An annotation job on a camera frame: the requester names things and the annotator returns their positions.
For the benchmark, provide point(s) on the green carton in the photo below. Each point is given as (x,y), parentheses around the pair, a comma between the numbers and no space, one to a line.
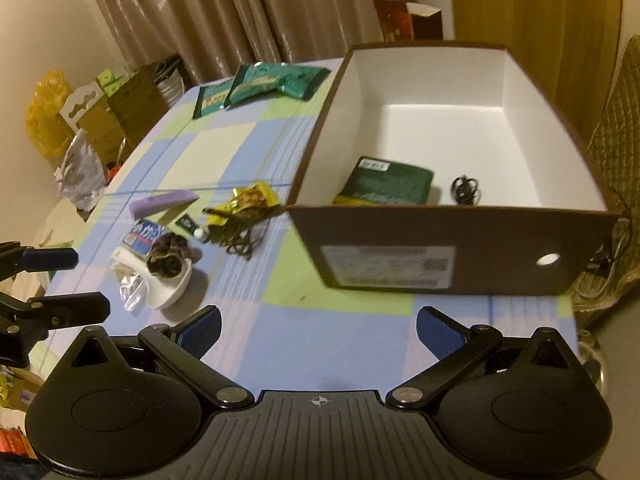
(112,77)

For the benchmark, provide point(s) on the brown printed cardboard box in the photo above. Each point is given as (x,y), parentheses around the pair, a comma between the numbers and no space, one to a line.
(140,100)

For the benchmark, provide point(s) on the quilted beige chair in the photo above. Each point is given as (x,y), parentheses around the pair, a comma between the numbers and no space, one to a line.
(615,125)

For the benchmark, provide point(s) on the beige curtain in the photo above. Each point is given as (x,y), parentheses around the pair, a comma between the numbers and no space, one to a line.
(225,15)

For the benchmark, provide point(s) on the plaid tablecloth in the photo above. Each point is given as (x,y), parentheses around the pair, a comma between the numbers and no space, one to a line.
(260,160)

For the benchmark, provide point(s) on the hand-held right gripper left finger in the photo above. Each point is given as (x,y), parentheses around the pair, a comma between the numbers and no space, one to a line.
(202,332)

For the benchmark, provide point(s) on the white plastic scoop dish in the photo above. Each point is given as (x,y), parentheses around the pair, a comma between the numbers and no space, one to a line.
(167,292)

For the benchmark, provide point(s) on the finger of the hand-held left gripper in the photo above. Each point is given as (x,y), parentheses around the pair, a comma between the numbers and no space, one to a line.
(50,259)
(75,307)

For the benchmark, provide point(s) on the brown hair scrunchie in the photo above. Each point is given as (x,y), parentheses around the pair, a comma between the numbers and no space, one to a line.
(167,255)

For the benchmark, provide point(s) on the clear box with blue label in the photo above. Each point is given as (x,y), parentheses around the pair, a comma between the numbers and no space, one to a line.
(145,237)

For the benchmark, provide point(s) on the yellow snack wrapper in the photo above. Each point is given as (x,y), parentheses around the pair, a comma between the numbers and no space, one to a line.
(250,197)

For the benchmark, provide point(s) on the wooden door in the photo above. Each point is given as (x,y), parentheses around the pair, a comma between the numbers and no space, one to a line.
(540,5)

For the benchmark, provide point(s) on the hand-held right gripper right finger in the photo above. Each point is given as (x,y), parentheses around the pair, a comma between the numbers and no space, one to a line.
(440,332)

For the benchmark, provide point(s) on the small black tube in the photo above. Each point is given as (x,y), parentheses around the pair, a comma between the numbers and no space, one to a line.
(186,222)

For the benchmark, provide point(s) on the green snack packet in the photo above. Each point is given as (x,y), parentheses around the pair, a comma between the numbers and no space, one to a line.
(305,80)
(255,82)
(210,100)

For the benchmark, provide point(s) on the crumpled silver plastic bag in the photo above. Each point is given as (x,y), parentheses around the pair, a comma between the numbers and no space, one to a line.
(80,170)

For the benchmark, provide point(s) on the purple plastic case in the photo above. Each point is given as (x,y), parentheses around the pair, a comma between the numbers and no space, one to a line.
(160,204)

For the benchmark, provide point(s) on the clear bag of toothpicks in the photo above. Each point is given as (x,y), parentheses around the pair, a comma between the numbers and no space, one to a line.
(131,290)

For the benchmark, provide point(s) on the silver striped bag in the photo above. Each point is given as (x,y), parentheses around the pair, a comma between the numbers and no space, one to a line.
(172,80)

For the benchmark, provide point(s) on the yellow plastic bag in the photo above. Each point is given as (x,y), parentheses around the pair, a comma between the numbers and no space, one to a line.
(42,120)

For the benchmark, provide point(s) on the white and brown carton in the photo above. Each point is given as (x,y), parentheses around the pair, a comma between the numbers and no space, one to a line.
(427,22)

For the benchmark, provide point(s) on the red gift box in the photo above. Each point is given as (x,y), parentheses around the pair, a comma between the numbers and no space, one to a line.
(392,20)

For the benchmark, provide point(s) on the dark green flat packet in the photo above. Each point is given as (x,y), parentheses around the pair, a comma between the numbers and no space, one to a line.
(390,180)

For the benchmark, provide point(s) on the cardboard box with white flap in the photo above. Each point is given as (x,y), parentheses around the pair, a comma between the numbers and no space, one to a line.
(95,120)

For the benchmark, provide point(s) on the small orange item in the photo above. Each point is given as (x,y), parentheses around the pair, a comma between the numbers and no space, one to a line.
(115,170)

